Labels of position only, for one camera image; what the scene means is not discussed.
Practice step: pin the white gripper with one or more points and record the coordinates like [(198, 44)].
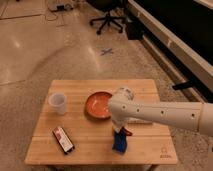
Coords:
[(117, 128)]

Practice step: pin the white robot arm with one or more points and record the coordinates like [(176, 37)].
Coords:
[(193, 116)]

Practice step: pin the wooden table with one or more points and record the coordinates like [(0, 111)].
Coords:
[(93, 139)]

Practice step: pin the blue cloth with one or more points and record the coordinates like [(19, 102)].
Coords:
[(120, 142)]

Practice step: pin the red pepper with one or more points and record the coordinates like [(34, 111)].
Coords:
[(126, 132)]

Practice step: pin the translucent plastic cup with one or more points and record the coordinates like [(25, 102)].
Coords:
[(58, 102)]

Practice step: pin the red and black box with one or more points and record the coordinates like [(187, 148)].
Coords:
[(63, 140)]

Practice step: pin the orange ceramic bowl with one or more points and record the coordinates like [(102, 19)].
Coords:
[(96, 105)]

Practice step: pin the white rectangular box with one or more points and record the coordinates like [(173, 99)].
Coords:
[(138, 121)]

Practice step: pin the black office chair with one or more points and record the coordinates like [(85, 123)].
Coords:
[(107, 6)]

